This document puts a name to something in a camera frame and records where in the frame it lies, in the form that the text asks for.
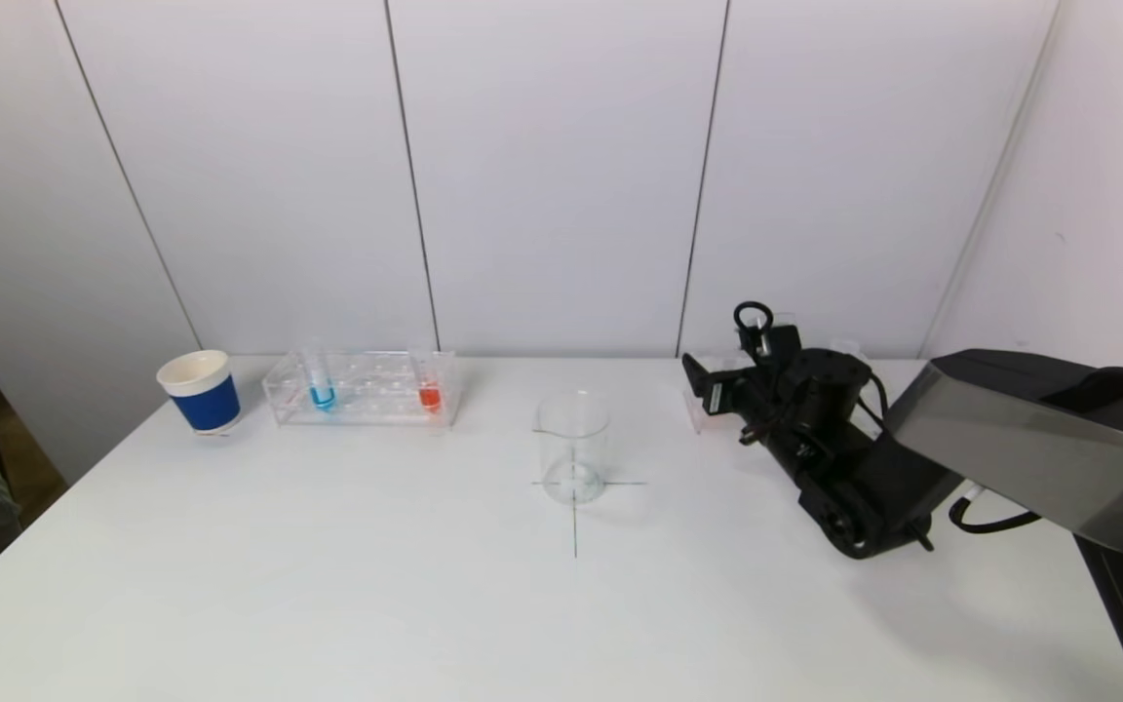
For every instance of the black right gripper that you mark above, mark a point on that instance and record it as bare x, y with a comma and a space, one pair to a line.
715, 395

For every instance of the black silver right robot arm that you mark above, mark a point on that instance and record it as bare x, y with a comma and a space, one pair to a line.
1010, 439

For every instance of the clear acrylic test tube rack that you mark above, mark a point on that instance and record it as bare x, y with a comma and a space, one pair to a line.
376, 390
694, 416

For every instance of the clear glass beaker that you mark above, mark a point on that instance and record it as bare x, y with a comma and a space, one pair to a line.
573, 448

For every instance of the orange pigment test tube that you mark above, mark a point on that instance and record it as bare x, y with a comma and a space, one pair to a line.
431, 398

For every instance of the blue pigment test tube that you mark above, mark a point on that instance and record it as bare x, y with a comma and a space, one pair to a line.
324, 397

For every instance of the blue white paper cup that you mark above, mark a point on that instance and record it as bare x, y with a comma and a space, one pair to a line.
208, 405

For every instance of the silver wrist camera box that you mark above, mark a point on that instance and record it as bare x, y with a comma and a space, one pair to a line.
784, 346

